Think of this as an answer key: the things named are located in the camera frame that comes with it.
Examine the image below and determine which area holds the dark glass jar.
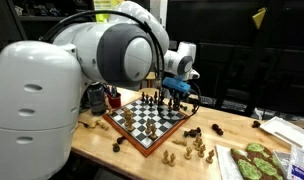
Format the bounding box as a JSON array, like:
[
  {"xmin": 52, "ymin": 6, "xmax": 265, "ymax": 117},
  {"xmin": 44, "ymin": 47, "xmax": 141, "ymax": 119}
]
[{"xmin": 87, "ymin": 83, "xmax": 106, "ymax": 116}]

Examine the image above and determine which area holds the green patterned mat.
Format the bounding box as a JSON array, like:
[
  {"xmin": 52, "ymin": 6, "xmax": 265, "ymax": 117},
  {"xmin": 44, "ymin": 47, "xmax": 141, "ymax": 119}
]
[{"xmin": 230, "ymin": 143, "xmax": 285, "ymax": 180}]

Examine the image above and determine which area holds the white plastic tray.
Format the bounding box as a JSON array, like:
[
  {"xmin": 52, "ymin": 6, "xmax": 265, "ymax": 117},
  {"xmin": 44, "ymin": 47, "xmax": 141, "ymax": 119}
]
[{"xmin": 260, "ymin": 117, "xmax": 304, "ymax": 149}]

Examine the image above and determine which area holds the wooden framed chess board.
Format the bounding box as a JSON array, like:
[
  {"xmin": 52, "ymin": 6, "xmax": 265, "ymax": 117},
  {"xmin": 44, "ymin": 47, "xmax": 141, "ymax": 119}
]
[{"xmin": 103, "ymin": 98, "xmax": 188, "ymax": 157}]

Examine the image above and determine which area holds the red pen cup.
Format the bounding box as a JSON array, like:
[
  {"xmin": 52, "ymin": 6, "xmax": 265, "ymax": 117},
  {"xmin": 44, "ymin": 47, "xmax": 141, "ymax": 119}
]
[{"xmin": 107, "ymin": 86, "xmax": 121, "ymax": 109}]

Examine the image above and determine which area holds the large light wooden chess piece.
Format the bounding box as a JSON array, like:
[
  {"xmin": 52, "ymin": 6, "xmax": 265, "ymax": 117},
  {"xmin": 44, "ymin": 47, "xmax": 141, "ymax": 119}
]
[{"xmin": 123, "ymin": 108, "xmax": 134, "ymax": 132}]

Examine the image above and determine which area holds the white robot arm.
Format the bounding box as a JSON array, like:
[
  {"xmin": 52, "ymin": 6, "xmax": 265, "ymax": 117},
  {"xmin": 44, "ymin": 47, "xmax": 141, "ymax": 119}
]
[{"xmin": 0, "ymin": 1, "xmax": 198, "ymax": 180}]

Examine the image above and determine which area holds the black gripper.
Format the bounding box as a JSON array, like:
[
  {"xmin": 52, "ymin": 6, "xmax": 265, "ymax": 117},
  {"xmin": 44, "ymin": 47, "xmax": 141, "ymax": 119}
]
[{"xmin": 158, "ymin": 88, "xmax": 182, "ymax": 111}]

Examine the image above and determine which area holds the black chess pawn lying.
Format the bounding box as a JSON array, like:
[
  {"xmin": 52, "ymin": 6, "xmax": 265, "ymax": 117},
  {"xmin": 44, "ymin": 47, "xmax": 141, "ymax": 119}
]
[{"xmin": 112, "ymin": 143, "xmax": 120, "ymax": 152}]

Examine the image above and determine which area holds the black chess piece lying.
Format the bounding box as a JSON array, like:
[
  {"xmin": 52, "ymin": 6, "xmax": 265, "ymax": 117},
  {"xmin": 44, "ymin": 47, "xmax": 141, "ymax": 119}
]
[
  {"xmin": 252, "ymin": 121, "xmax": 261, "ymax": 128},
  {"xmin": 212, "ymin": 124, "xmax": 224, "ymax": 136}
]

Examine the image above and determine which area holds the light wooden piece lying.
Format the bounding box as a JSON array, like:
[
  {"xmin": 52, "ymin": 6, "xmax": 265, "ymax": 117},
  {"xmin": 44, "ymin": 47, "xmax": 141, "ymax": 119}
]
[{"xmin": 172, "ymin": 139, "xmax": 187, "ymax": 147}]

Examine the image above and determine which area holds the black chess piece green base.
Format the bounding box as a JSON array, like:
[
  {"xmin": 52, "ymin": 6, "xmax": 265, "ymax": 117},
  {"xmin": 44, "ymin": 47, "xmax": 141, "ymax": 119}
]
[{"xmin": 183, "ymin": 127, "xmax": 201, "ymax": 137}]

